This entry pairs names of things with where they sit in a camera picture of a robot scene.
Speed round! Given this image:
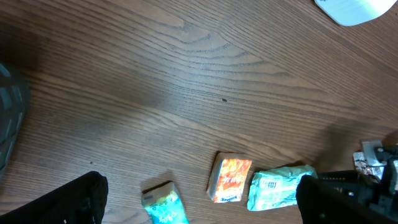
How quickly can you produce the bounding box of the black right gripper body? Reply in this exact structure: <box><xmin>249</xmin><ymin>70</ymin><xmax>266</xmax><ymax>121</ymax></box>
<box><xmin>358</xmin><ymin>140</ymin><xmax>397</xmax><ymax>218</ymax></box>

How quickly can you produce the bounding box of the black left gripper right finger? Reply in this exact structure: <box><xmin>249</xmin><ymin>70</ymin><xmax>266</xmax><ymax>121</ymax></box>
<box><xmin>296</xmin><ymin>175</ymin><xmax>397</xmax><ymax>224</ymax></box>

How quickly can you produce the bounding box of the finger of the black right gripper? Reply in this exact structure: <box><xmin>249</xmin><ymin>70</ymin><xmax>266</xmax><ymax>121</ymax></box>
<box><xmin>317</xmin><ymin>170</ymin><xmax>373</xmax><ymax>195</ymax></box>

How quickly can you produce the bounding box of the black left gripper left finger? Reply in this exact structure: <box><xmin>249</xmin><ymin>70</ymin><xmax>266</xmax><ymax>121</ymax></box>
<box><xmin>1</xmin><ymin>171</ymin><xmax>108</xmax><ymax>224</ymax></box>

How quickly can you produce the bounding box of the beige Pantree snack bag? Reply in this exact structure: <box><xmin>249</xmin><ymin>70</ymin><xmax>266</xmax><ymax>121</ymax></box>
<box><xmin>353</xmin><ymin>152</ymin><xmax>385</xmax><ymax>181</ymax></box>

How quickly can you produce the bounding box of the teal snack packet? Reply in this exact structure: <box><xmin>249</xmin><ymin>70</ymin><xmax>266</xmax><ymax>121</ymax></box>
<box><xmin>247</xmin><ymin>165</ymin><xmax>317</xmax><ymax>212</ymax></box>

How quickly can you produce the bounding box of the teal tissue pack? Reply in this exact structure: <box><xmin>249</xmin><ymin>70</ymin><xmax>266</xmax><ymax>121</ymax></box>
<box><xmin>141</xmin><ymin>181</ymin><xmax>189</xmax><ymax>224</ymax></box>

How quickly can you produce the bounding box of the orange tissue pack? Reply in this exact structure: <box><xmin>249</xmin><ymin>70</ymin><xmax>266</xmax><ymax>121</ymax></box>
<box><xmin>206</xmin><ymin>152</ymin><xmax>252</xmax><ymax>203</ymax></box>

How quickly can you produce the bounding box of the white barcode scanner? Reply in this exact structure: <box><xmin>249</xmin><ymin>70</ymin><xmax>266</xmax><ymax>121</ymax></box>
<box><xmin>314</xmin><ymin>0</ymin><xmax>397</xmax><ymax>27</ymax></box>

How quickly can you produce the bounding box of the grey plastic mesh basket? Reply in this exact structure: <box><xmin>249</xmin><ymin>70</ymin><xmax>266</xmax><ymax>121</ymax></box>
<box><xmin>1</xmin><ymin>62</ymin><xmax>30</xmax><ymax>179</ymax></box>

